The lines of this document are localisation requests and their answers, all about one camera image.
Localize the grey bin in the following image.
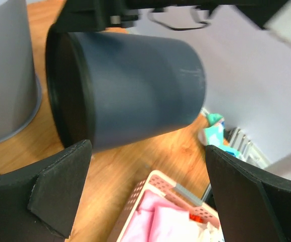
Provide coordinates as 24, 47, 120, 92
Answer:
0, 0, 42, 142

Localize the white folded cloth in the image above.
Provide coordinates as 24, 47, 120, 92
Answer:
197, 222, 225, 242

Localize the orange cloth piece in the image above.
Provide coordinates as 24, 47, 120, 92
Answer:
189, 214, 204, 223

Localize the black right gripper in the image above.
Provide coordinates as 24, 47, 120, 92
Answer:
50, 0, 141, 33

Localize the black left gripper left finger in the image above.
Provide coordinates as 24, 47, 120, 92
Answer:
0, 140, 92, 241

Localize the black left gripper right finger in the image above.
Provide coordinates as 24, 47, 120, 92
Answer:
205, 145, 291, 241

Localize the black round bin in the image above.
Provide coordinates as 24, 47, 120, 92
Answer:
45, 29, 206, 152

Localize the pink perforated basket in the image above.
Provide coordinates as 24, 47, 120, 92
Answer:
107, 170, 224, 241

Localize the green patterned sock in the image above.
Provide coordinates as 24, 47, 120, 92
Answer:
198, 113, 242, 158

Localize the pink folded cloth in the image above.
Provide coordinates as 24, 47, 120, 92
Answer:
121, 190, 199, 241

